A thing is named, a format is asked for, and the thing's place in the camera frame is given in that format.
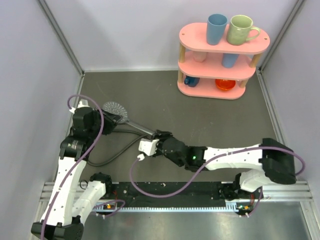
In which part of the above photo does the light blue cup middle shelf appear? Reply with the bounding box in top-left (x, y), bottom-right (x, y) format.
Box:
top-left (222, 53), bottom-right (239, 69)

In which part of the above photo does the blue tumbler on top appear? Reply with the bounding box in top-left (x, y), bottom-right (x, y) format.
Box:
top-left (206, 13), bottom-right (228, 46)

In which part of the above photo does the aluminium rail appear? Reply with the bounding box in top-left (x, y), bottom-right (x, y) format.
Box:
top-left (39, 181), bottom-right (313, 213)

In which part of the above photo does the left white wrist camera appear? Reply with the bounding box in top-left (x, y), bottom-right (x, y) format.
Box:
top-left (69, 99), bottom-right (89, 114)

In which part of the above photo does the pink three-tier shelf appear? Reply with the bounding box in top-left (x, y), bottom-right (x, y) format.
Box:
top-left (177, 22), bottom-right (270, 100)

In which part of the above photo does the orange bowl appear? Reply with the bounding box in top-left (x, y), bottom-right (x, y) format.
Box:
top-left (215, 79), bottom-right (236, 91)

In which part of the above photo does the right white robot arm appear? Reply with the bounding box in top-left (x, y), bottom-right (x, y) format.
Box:
top-left (145, 130), bottom-right (297, 198)

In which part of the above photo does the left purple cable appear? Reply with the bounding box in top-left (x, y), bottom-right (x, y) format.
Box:
top-left (41, 94), bottom-right (127, 240)

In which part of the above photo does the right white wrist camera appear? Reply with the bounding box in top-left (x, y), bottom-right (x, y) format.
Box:
top-left (137, 138), bottom-right (159, 161)

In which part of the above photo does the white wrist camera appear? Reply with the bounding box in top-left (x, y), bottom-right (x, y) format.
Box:
top-left (69, 99), bottom-right (89, 114)
top-left (137, 138), bottom-right (159, 161)

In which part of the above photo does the purple cable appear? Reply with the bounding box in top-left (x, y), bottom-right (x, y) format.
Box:
top-left (41, 94), bottom-right (127, 240)
top-left (129, 146), bottom-right (306, 198)

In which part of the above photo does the green mug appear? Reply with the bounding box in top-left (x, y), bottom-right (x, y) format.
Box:
top-left (226, 14), bottom-right (261, 46)

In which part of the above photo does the pink cup middle shelf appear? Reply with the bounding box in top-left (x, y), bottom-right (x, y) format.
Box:
top-left (193, 51), bottom-right (207, 63)

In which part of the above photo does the grey shower head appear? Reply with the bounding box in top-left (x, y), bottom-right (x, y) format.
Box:
top-left (102, 101), bottom-right (156, 135)

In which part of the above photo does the dark blue cup bottom shelf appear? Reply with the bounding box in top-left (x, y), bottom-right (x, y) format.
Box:
top-left (184, 76), bottom-right (200, 88)

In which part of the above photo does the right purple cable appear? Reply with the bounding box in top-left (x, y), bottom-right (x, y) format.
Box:
top-left (129, 146), bottom-right (306, 198)

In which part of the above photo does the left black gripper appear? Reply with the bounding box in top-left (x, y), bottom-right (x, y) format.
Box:
top-left (88, 106), bottom-right (123, 139)

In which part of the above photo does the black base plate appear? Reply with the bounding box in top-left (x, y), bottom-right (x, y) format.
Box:
top-left (109, 181), bottom-right (235, 208)

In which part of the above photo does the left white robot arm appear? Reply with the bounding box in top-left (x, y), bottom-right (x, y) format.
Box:
top-left (31, 106), bottom-right (121, 240)

